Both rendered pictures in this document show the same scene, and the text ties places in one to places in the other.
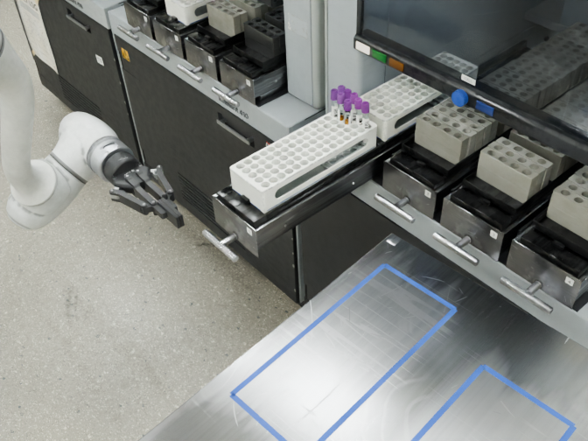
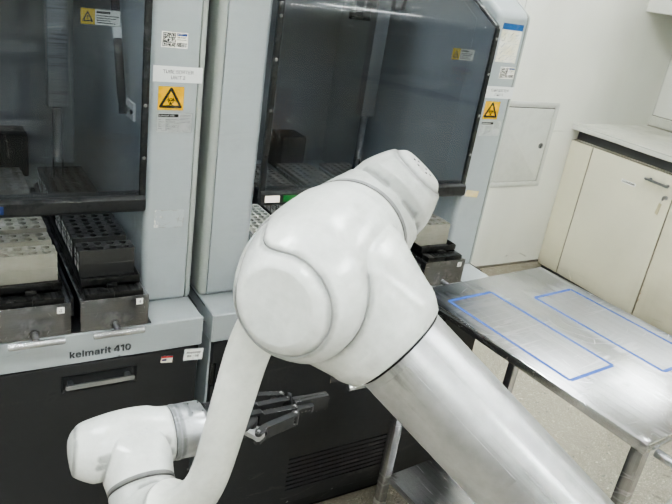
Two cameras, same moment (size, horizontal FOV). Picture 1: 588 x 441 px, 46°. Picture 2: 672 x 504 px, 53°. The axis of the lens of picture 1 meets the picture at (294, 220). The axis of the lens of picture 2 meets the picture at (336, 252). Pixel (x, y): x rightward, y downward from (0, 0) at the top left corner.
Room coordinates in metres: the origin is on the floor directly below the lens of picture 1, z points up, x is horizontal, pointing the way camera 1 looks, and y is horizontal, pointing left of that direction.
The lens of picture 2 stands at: (0.92, 1.27, 1.48)
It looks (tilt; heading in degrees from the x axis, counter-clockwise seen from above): 23 degrees down; 275
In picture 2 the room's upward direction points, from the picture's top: 9 degrees clockwise
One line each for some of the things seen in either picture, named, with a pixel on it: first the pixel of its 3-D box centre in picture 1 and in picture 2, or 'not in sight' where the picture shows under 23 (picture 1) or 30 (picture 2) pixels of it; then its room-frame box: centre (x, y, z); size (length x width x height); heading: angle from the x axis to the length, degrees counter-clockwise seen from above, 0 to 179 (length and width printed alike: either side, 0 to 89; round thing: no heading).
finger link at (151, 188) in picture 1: (151, 189); (262, 408); (1.10, 0.29, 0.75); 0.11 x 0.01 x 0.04; 40
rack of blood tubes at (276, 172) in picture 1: (305, 158); not in sight; (1.06, -0.03, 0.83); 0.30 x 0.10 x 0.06; 129
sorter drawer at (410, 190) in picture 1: (508, 121); not in sight; (1.22, -0.48, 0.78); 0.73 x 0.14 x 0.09; 129
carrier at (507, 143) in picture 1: (521, 164); not in sight; (0.98, -0.42, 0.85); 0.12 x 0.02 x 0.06; 38
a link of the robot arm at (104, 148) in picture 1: (112, 160); (187, 429); (1.20, 0.39, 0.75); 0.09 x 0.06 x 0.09; 129
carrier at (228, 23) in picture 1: (223, 19); (26, 267); (1.62, 0.15, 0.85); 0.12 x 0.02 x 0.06; 40
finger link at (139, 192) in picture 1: (141, 194); (268, 417); (1.08, 0.31, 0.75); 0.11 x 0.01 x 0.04; 37
